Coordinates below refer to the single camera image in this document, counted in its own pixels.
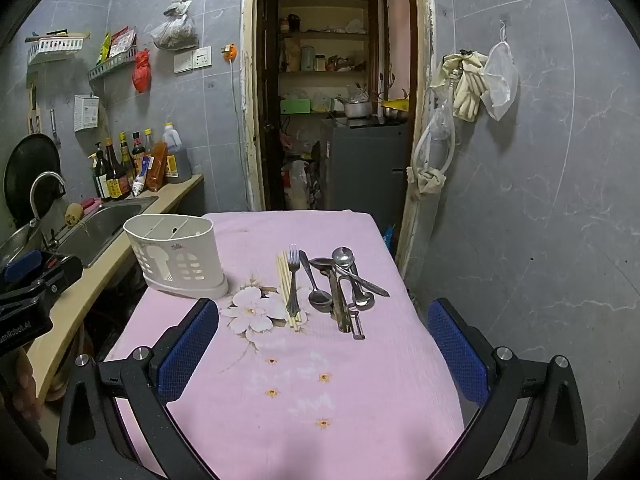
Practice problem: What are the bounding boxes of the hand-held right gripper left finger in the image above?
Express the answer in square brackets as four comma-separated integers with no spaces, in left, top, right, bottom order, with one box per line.
[56,298,221,480]

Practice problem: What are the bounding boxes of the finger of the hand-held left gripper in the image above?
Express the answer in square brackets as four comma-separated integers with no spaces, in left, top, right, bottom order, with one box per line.
[31,254,84,295]
[0,249,43,283]

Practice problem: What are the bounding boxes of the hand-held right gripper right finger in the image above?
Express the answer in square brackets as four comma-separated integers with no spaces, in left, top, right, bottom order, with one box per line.
[427,298,603,480]

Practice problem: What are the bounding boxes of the white plastic utensil holder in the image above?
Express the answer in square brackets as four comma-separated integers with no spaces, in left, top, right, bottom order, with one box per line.
[123,213,230,300]

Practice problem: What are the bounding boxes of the steel spoon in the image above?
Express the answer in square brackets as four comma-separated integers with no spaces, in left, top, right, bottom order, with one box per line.
[309,257,351,282]
[346,265,376,309]
[332,246,364,306]
[299,250,335,310]

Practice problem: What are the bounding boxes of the steel table knife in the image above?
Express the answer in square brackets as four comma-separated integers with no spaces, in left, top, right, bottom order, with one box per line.
[334,265,391,298]

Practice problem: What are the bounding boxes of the steel fork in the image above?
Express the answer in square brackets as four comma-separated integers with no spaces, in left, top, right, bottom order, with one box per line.
[285,243,302,317]

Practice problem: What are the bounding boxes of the steel peeler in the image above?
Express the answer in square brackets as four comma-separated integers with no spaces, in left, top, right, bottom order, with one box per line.
[327,267,366,341]

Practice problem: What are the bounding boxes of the person's left hand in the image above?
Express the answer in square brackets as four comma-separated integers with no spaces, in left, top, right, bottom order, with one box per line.
[9,346,40,421]

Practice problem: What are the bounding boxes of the metal bowl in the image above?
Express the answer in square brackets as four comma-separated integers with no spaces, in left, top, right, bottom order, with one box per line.
[0,224,45,266]

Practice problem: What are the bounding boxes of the steel sink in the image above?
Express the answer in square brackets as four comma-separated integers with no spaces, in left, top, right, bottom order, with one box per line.
[54,196,159,269]

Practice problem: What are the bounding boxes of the chrome faucet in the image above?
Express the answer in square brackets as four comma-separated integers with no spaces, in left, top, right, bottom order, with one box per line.
[29,171,67,222]

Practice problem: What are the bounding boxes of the black frying pan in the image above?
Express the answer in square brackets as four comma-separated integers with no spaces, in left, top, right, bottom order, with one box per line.
[3,133,62,227]

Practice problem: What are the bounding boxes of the pink floral tablecloth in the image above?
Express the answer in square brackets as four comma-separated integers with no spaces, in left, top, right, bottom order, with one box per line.
[102,210,467,480]

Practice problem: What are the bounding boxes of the dark bottle with pump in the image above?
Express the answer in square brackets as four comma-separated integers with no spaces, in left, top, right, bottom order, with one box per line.
[91,141,112,200]

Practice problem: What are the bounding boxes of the blue and white packet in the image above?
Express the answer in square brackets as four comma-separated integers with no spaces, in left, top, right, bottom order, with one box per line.
[131,156,152,197]

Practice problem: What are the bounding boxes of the sauce bottle yellow label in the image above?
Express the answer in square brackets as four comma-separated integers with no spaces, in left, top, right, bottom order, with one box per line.
[118,132,137,186]

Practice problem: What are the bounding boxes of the beige kitchen counter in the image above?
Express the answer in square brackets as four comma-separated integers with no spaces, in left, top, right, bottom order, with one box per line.
[25,174,205,402]

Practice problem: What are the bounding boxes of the orange seasoning packet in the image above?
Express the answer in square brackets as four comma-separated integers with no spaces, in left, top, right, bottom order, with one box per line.
[146,141,169,192]

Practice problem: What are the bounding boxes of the large oil jug yellow cap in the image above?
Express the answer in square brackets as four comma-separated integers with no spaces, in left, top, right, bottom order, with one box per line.
[161,122,193,184]

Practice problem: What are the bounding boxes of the knotted cream cloth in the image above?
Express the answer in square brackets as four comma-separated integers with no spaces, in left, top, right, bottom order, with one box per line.
[406,165,448,196]

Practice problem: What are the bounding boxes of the bags on floor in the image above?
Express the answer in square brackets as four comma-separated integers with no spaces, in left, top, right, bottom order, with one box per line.
[281,159,322,212]

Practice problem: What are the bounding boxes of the grey cabinet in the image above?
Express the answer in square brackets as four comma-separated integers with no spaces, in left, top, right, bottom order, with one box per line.
[319,117,410,214]

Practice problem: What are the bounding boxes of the red plastic bag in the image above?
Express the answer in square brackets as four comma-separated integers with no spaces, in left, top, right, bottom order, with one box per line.
[132,49,152,94]

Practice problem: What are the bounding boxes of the clear bag of dried goods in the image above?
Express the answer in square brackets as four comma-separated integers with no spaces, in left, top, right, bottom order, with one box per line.
[149,14,200,51]

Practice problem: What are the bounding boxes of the aluminium pot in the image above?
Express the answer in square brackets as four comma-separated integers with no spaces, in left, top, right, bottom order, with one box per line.
[342,98,374,120]

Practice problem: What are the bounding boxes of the cream rubber gloves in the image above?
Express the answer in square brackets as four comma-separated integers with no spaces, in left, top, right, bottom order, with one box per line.
[430,51,489,123]

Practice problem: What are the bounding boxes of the dark wooden door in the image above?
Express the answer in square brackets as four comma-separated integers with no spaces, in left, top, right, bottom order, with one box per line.
[262,0,281,212]

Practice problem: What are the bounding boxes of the hanging clear plastic bag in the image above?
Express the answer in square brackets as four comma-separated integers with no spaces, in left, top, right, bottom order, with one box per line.
[480,39,520,122]

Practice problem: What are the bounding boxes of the wooden shelf unit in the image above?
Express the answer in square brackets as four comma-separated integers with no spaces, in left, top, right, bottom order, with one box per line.
[277,0,380,121]

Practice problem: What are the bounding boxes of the wooden utensil on wall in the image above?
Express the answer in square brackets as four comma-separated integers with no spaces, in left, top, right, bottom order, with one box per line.
[27,72,42,134]

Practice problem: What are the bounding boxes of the white box on wall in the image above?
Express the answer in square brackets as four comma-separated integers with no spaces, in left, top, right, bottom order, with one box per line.
[74,93,101,132]

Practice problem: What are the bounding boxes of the white hose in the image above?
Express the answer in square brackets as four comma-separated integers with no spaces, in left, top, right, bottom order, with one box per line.
[410,104,457,197]

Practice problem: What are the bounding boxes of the grey wall rack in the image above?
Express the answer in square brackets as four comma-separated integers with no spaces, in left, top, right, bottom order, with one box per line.
[88,45,139,81]

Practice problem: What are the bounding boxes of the white wall basket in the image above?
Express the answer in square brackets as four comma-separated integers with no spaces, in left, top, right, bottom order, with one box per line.
[27,35,84,66]

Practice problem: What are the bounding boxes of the worn white door frame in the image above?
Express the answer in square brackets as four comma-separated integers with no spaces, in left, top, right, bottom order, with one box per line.
[239,0,437,281]

